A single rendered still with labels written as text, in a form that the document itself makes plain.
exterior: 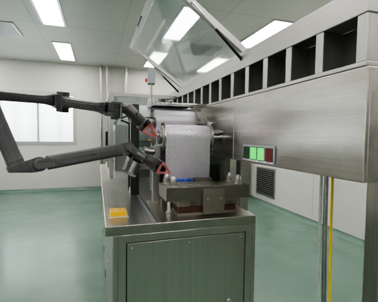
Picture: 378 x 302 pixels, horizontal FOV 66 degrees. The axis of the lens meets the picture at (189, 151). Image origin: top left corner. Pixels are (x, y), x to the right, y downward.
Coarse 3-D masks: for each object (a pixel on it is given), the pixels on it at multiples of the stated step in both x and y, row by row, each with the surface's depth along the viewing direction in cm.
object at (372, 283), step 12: (240, 168) 172; (372, 192) 89; (240, 204) 173; (372, 204) 89; (372, 216) 89; (372, 228) 89; (372, 240) 89; (372, 252) 89; (372, 264) 89; (372, 276) 89; (372, 288) 89; (372, 300) 89
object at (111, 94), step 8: (112, 96) 233; (128, 96) 237; (136, 96) 239; (144, 96) 241; (152, 96) 243; (160, 96) 245; (168, 96) 247; (112, 120) 234; (112, 128) 234; (112, 136) 235; (112, 144) 235; (112, 160) 236; (112, 168) 236; (112, 176) 236
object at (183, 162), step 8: (168, 152) 144; (176, 152) 145; (184, 152) 147; (192, 152) 148; (200, 152) 149; (208, 152) 151; (168, 160) 144; (176, 160) 146; (184, 160) 147; (192, 160) 148; (200, 160) 150; (208, 160) 151; (176, 168) 146; (184, 168) 147; (192, 168) 148; (200, 168) 150; (208, 168) 151; (176, 176) 146; (184, 176) 147; (192, 176) 149; (200, 176) 150; (208, 176) 151
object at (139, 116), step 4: (136, 116) 140; (140, 116) 141; (132, 120) 141; (136, 120) 140; (140, 120) 140; (144, 120) 141; (148, 120) 139; (136, 124) 142; (140, 124) 141; (144, 124) 143; (140, 128) 139
